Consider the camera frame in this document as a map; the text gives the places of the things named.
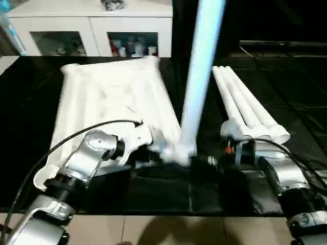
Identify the white plastic table leg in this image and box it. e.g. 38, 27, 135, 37
212, 65, 247, 138
224, 65, 291, 143
178, 0, 227, 160
218, 65, 271, 140

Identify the white plastic table top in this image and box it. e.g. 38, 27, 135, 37
33, 56, 198, 191

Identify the black work mat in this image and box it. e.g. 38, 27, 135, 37
0, 50, 327, 215

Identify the red labelled package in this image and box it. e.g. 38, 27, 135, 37
110, 37, 120, 57

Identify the white glass-door cabinet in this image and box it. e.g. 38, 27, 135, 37
7, 0, 174, 58

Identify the light blue plastic stand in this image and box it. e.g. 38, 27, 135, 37
0, 4, 28, 56

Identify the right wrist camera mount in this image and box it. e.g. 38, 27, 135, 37
220, 120, 246, 165

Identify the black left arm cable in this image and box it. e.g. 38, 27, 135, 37
0, 119, 143, 245

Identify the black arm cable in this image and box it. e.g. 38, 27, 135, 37
251, 138, 327, 186
0, 119, 143, 245

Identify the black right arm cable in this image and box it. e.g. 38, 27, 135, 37
251, 138, 327, 186

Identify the black metal rail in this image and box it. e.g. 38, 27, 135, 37
239, 40, 327, 48

